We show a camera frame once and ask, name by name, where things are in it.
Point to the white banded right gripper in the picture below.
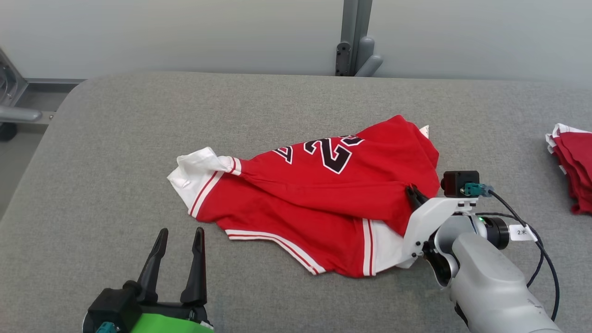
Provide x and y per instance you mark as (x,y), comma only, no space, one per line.
(428,222)

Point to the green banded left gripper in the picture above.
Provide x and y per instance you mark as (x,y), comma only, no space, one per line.
(171,321)

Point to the red basketball jersey number 23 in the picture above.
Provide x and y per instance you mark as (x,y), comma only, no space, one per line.
(300,208)

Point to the red shorts white trim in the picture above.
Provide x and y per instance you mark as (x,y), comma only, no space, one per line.
(578,166)

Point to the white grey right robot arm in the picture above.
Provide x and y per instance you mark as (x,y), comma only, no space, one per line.
(490,286)

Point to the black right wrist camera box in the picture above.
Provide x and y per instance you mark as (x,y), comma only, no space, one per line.
(455,178)

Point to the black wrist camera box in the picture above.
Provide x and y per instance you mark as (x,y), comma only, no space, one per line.
(111,307)
(455,178)

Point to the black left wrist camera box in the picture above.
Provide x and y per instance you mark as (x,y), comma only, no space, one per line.
(111,307)

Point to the grey metal post with bracket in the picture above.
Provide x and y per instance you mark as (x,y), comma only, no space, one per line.
(354,37)

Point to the grey metal frame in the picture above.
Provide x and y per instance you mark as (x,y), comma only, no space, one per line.
(14,113)

